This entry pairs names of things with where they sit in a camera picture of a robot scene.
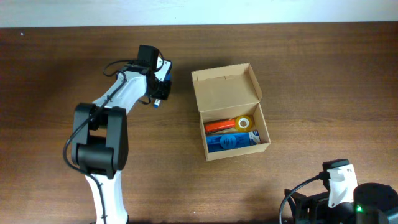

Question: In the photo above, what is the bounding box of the orange stapler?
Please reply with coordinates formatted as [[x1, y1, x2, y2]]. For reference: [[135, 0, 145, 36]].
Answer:
[[205, 119, 235, 133]]

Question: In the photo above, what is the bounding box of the cardboard box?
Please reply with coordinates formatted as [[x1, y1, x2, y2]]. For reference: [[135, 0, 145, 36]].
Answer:
[[192, 63, 271, 161]]

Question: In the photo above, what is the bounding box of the blue plastic battery holder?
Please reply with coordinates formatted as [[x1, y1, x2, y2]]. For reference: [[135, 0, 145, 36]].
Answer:
[[206, 133, 251, 152]]

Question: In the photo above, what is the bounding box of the yellow tape roll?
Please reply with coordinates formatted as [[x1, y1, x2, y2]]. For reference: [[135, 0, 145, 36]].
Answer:
[[234, 115, 254, 132]]

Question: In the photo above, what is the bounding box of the small white staples box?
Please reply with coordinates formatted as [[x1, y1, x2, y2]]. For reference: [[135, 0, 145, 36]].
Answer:
[[248, 130, 261, 146]]

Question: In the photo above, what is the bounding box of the blue white marker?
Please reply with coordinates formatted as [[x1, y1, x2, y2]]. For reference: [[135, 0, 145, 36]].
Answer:
[[154, 99, 161, 108]]

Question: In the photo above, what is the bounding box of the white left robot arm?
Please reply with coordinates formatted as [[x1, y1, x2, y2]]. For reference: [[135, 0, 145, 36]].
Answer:
[[63, 45, 172, 223]]

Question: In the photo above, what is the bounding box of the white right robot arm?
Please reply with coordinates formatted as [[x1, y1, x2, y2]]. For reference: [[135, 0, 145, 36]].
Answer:
[[278, 159, 397, 224]]

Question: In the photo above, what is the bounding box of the black right camera cable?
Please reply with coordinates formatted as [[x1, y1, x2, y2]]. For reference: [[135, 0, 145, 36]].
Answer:
[[278, 170, 330, 224]]

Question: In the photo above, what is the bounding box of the black camera cable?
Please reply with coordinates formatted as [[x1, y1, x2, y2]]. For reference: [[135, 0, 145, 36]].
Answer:
[[62, 51, 165, 224], [278, 170, 330, 224]]

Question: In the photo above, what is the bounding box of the black left camera cable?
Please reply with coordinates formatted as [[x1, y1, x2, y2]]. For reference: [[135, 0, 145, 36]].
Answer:
[[62, 51, 165, 224]]

